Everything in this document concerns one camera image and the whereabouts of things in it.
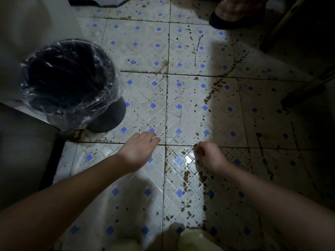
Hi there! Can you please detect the person's right hand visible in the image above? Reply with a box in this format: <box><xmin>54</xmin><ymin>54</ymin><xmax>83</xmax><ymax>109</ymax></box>
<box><xmin>194</xmin><ymin>141</ymin><xmax>230</xmax><ymax>173</ymax></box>

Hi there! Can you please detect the person's left hand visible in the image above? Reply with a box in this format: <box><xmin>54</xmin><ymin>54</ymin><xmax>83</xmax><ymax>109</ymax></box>
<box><xmin>116</xmin><ymin>132</ymin><xmax>161</xmax><ymax>173</ymax></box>

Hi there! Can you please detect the person's left forearm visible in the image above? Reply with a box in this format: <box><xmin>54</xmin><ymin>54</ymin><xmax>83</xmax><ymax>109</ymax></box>
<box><xmin>0</xmin><ymin>154</ymin><xmax>131</xmax><ymax>251</ymax></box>

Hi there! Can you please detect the person's right forearm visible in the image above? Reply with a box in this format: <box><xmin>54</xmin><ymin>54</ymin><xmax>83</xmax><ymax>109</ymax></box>
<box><xmin>218</xmin><ymin>164</ymin><xmax>335</xmax><ymax>251</ymax></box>

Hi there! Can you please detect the dark trash bin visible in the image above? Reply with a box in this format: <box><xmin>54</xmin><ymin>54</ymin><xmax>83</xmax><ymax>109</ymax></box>
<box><xmin>22</xmin><ymin>40</ymin><xmax>127</xmax><ymax>133</ymax></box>

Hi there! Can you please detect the clear bin liner bag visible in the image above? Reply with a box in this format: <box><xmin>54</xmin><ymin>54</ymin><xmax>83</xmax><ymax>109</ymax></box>
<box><xmin>20</xmin><ymin>38</ymin><xmax>125</xmax><ymax>131</ymax></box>

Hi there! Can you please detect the dark wooden stool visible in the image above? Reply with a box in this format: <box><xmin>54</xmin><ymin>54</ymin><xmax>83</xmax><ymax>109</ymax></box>
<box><xmin>259</xmin><ymin>0</ymin><xmax>335</xmax><ymax>110</ymax></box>

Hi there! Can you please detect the dark brown cabinet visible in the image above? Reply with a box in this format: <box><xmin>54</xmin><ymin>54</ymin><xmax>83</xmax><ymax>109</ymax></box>
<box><xmin>0</xmin><ymin>103</ymin><xmax>66</xmax><ymax>210</ymax></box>

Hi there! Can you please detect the dark slipper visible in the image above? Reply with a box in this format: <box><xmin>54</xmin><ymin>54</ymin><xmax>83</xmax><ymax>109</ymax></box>
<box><xmin>209</xmin><ymin>10</ymin><xmax>265</xmax><ymax>30</ymax></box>

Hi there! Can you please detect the large white lidded bucket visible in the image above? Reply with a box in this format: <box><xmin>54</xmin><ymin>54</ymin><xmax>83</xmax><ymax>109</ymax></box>
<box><xmin>0</xmin><ymin>0</ymin><xmax>84</xmax><ymax>123</ymax></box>

